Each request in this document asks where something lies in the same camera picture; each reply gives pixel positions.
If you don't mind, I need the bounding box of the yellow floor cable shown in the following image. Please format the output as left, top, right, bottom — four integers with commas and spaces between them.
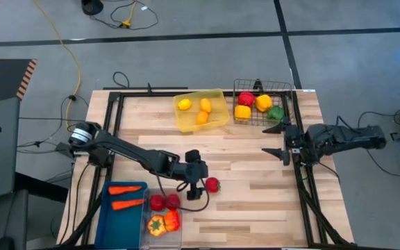
33, 0, 83, 129

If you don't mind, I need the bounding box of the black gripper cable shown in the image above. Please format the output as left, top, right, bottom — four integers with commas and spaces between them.
154, 169, 210, 213

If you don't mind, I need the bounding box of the clear plastic bin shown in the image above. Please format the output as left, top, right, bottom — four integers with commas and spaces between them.
139, 187, 184, 250

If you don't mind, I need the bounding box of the blue plastic bin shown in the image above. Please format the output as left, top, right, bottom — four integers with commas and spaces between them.
94, 180, 149, 250

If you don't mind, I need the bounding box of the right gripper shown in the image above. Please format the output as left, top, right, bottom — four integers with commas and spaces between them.
260, 120, 307, 167

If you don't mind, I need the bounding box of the black round floor object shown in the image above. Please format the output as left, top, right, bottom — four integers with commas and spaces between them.
81, 0, 104, 16

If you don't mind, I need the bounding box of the yellow lemon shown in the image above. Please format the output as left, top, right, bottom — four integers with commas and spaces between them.
177, 98, 193, 112

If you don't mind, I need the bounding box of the red orange bell pepper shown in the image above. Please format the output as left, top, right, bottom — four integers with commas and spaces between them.
164, 210, 181, 233

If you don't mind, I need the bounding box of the black wire basket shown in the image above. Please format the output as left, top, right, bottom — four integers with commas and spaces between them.
233, 78, 295, 128

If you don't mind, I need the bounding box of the black aluminium table frame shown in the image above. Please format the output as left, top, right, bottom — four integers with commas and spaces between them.
59, 90, 356, 249

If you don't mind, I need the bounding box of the orange carrot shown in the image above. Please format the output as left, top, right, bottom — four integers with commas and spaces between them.
110, 198, 147, 212
108, 185, 143, 196

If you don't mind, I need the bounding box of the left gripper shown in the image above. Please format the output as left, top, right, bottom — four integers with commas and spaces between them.
177, 161, 210, 201

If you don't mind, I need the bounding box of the green bell pepper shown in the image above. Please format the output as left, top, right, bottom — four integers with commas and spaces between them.
267, 105, 286, 122

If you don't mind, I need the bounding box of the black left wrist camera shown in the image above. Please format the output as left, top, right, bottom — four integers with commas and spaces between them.
185, 149, 202, 163

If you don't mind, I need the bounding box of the yellow translucent plastic bin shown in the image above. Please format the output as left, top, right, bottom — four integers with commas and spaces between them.
172, 87, 231, 134

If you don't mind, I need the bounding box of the black metal bar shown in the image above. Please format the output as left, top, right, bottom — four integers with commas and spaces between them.
102, 82, 190, 92

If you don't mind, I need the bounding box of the black mat with orange stripes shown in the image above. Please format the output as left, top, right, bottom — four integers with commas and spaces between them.
0, 58, 38, 107

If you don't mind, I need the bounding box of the yellow power plug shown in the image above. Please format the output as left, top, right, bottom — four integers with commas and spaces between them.
119, 0, 138, 28

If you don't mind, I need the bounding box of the orange oval fruit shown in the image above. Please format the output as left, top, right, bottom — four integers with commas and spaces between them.
199, 97, 213, 114
195, 110, 210, 126

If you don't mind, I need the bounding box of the black floor tape line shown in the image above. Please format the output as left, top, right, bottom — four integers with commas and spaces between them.
272, 0, 303, 90
0, 26, 400, 48

